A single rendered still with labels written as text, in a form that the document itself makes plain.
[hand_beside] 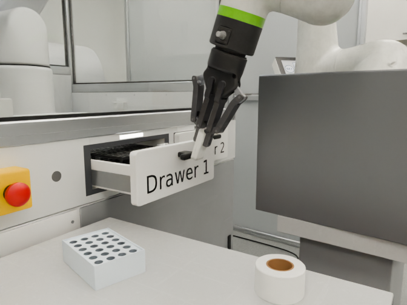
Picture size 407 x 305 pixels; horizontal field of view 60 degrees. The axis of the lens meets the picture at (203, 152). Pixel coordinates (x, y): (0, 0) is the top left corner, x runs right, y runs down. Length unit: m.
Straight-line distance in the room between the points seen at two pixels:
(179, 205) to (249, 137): 1.57
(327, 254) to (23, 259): 0.62
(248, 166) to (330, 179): 1.87
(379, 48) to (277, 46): 1.57
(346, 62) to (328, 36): 0.10
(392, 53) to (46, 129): 0.79
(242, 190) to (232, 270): 2.12
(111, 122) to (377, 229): 0.61
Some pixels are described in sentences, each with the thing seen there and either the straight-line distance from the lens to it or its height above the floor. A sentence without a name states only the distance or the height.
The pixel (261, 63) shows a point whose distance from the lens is 2.54.
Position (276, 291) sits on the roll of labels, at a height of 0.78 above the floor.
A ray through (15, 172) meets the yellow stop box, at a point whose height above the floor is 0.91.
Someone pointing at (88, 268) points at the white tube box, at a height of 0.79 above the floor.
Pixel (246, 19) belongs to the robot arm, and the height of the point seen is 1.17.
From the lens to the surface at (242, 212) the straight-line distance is 2.74.
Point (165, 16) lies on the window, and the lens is 1.04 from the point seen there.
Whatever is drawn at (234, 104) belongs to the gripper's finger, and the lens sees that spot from 0.70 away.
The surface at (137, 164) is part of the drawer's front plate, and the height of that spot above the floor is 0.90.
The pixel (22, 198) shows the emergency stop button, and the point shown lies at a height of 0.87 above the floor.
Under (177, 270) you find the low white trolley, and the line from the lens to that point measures 0.60.
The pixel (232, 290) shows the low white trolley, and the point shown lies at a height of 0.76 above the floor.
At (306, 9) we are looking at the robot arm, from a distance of 0.67.
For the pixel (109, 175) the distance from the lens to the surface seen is 0.78.
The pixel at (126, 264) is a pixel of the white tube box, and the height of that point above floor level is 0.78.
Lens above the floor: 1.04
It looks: 9 degrees down
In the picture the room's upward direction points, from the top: straight up
